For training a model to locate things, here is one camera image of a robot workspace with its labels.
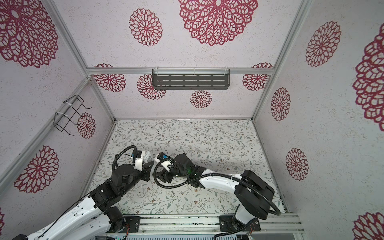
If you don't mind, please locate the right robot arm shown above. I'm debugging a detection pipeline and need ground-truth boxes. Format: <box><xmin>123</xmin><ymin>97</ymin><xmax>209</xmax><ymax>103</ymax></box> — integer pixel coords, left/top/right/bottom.
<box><xmin>153</xmin><ymin>152</ymin><xmax>281</xmax><ymax>224</ymax></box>

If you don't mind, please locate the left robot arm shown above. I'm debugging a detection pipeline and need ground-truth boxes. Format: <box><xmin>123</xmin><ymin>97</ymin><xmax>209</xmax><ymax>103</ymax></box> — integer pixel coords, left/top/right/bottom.
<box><xmin>14</xmin><ymin>161</ymin><xmax>154</xmax><ymax>240</ymax></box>

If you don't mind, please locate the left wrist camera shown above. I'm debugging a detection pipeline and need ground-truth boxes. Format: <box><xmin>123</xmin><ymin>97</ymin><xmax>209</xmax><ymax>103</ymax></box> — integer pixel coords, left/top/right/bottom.
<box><xmin>132</xmin><ymin>150</ymin><xmax>144</xmax><ymax>172</ymax></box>

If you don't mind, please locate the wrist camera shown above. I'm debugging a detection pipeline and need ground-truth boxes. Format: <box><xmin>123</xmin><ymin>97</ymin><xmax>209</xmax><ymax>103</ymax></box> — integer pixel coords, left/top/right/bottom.
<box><xmin>155</xmin><ymin>152</ymin><xmax>174</xmax><ymax>172</ymax></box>
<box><xmin>132</xmin><ymin>150</ymin><xmax>144</xmax><ymax>172</ymax></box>

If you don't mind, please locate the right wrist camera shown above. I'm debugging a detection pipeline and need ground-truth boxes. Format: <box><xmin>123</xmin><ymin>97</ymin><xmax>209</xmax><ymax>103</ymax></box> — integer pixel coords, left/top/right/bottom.
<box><xmin>155</xmin><ymin>152</ymin><xmax>174</xmax><ymax>172</ymax></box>

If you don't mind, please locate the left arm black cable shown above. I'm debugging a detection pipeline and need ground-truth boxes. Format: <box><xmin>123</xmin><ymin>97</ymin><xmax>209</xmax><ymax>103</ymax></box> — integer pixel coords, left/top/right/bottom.
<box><xmin>111</xmin><ymin>145</ymin><xmax>138</xmax><ymax>172</ymax></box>

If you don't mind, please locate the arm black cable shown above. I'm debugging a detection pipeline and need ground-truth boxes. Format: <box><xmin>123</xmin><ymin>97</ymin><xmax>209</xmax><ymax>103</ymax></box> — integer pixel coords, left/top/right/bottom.
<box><xmin>111</xmin><ymin>145</ymin><xmax>138</xmax><ymax>172</ymax></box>
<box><xmin>152</xmin><ymin>158</ymin><xmax>282</xmax><ymax>217</ymax></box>

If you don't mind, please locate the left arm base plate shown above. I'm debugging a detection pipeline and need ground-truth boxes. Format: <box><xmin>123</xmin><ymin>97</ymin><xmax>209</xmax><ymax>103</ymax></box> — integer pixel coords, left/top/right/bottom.
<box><xmin>122</xmin><ymin>216</ymin><xmax>141</xmax><ymax>234</ymax></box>

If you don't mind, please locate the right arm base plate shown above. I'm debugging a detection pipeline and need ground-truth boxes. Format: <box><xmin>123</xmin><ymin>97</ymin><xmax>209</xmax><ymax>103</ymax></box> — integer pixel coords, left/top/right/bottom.
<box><xmin>219</xmin><ymin>215</ymin><xmax>261</xmax><ymax>232</ymax></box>

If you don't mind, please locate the black wire wall rack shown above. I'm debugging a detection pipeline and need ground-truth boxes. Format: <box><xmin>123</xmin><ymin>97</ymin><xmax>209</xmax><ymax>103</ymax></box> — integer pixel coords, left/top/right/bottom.
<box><xmin>53</xmin><ymin>94</ymin><xmax>91</xmax><ymax>136</ymax></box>

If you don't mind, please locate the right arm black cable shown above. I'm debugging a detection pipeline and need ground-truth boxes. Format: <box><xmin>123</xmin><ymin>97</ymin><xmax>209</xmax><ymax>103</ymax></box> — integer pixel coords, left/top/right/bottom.
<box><xmin>152</xmin><ymin>158</ymin><xmax>282</xmax><ymax>217</ymax></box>

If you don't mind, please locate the grey wall shelf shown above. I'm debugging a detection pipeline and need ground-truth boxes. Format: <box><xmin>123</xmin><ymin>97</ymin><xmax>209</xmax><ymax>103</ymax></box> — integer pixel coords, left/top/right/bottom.
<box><xmin>152</xmin><ymin>69</ymin><xmax>231</xmax><ymax>90</ymax></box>

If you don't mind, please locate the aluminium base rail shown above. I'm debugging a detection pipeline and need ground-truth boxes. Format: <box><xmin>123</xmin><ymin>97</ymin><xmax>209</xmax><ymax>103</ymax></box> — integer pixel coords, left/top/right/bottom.
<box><xmin>121</xmin><ymin>214</ymin><xmax>305</xmax><ymax>236</ymax></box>

